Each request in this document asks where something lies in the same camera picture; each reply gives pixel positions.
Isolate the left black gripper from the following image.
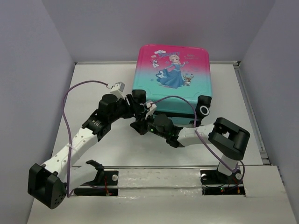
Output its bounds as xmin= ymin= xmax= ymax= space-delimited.
xmin=109 ymin=94 xmax=145 ymax=123

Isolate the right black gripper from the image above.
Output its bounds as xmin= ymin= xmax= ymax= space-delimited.
xmin=129 ymin=111 xmax=168 ymax=139

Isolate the pink and teal suitcase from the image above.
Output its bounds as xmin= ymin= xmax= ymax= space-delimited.
xmin=132 ymin=44 xmax=213 ymax=126

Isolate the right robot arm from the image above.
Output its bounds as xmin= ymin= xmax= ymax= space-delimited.
xmin=130 ymin=114 xmax=250 ymax=183

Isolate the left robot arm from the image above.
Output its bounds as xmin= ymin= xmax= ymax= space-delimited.
xmin=28 ymin=90 xmax=146 ymax=209

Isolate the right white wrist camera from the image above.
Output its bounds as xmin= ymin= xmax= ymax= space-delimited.
xmin=144 ymin=100 xmax=157 ymax=119

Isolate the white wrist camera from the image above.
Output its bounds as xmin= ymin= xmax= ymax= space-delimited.
xmin=107 ymin=82 xmax=125 ymax=99
xmin=144 ymin=100 xmax=157 ymax=119

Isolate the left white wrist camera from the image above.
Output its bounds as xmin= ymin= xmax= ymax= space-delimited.
xmin=107 ymin=82 xmax=125 ymax=99

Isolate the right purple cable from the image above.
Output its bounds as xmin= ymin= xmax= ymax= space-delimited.
xmin=149 ymin=95 xmax=246 ymax=194

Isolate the purple cable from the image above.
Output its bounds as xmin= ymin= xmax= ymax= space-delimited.
xmin=149 ymin=95 xmax=246 ymax=194
xmin=62 ymin=80 xmax=110 ymax=198

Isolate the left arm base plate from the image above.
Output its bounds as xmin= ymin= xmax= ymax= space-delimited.
xmin=72 ymin=160 xmax=119 ymax=196

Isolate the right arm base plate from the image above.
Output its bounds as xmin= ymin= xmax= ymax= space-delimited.
xmin=200 ymin=169 xmax=246 ymax=196

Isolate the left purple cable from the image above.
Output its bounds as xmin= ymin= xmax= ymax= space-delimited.
xmin=62 ymin=80 xmax=110 ymax=198

